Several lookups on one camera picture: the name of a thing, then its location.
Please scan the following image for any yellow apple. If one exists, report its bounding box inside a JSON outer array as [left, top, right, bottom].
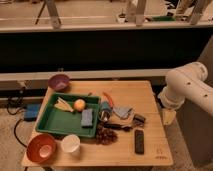
[[73, 99, 86, 112]]

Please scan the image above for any black cable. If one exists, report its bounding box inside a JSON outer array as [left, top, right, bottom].
[[6, 87, 28, 148]]

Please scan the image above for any silver blue can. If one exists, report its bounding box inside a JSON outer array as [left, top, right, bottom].
[[99, 101, 112, 122]]

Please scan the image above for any black remote control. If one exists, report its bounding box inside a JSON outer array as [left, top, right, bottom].
[[135, 130, 144, 154]]

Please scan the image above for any white cup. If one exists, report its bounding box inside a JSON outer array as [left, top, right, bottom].
[[61, 134, 80, 154]]

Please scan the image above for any blue sponge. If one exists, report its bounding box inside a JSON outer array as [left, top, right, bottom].
[[81, 109, 93, 127]]

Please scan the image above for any brown grape bunch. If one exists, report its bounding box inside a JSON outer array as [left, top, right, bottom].
[[95, 125, 117, 145]]

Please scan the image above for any small dark box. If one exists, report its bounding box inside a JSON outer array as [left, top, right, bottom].
[[133, 114, 146, 126]]

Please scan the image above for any wooden table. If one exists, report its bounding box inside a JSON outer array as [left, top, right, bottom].
[[21, 80, 174, 168]]

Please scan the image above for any orange bowl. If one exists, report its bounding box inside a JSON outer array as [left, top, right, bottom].
[[26, 134, 57, 164]]

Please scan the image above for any green plastic tray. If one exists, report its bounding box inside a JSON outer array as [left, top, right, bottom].
[[36, 93, 100, 138]]

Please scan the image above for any black handled utensil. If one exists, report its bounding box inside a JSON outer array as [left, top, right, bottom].
[[104, 124, 132, 132]]

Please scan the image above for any blue power box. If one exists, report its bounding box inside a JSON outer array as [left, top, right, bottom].
[[24, 104, 41, 121]]

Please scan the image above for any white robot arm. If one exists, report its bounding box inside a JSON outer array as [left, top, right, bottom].
[[158, 62, 213, 125]]

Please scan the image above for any yellow banana toy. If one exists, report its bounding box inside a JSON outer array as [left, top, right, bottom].
[[55, 98, 74, 112]]

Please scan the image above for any purple bowl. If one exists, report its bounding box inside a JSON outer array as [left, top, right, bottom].
[[48, 74, 70, 91]]

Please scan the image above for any grey-blue towel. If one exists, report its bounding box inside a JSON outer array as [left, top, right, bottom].
[[113, 107, 133, 119]]

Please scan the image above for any orange carrot toy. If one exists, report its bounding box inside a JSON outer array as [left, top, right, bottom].
[[103, 92, 114, 108]]

